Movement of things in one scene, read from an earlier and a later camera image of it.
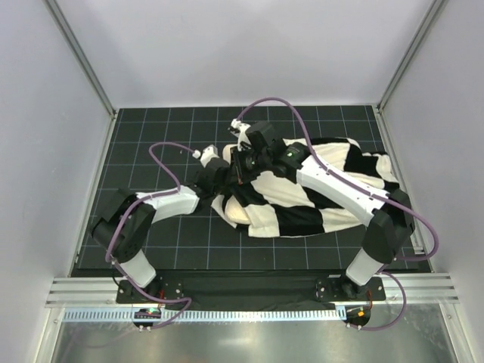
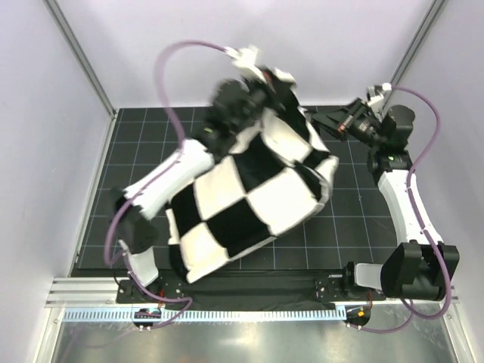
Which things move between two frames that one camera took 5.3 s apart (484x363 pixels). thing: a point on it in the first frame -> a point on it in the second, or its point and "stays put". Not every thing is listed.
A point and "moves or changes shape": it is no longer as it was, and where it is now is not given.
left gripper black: (227, 172) -> (272, 83)
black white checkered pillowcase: (284, 203) moves or changes shape
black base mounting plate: (252, 288) stays put
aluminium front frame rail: (102, 292) stays put
